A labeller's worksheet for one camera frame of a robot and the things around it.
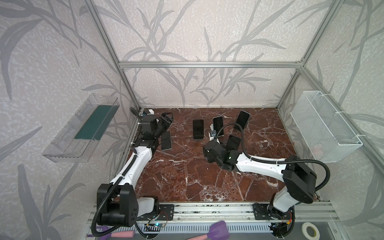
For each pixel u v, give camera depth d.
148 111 0.75
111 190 0.39
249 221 0.71
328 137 0.63
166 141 1.03
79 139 0.64
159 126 0.69
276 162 0.47
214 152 0.63
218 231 0.68
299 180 0.44
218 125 1.00
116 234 0.67
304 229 0.68
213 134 0.73
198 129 1.02
